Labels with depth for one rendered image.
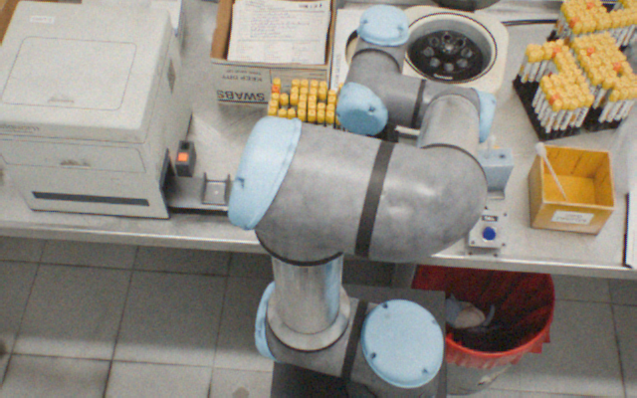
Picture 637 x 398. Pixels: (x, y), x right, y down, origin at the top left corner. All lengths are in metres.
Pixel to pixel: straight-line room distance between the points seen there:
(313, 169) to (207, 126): 0.95
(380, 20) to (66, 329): 1.60
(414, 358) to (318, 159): 0.44
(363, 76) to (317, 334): 0.37
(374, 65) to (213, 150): 0.58
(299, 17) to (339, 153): 1.06
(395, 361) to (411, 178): 0.42
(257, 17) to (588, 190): 0.80
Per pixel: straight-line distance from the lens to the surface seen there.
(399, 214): 0.68
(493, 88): 1.56
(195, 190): 1.48
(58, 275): 2.52
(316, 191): 0.68
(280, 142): 0.70
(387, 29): 1.12
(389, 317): 1.06
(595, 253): 1.54
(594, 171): 1.60
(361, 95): 1.06
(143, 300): 2.41
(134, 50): 1.37
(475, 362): 1.92
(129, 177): 1.39
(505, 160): 1.48
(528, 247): 1.50
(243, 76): 1.57
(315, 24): 1.71
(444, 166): 0.71
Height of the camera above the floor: 2.15
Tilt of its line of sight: 58 degrees down
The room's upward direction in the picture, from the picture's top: 1 degrees clockwise
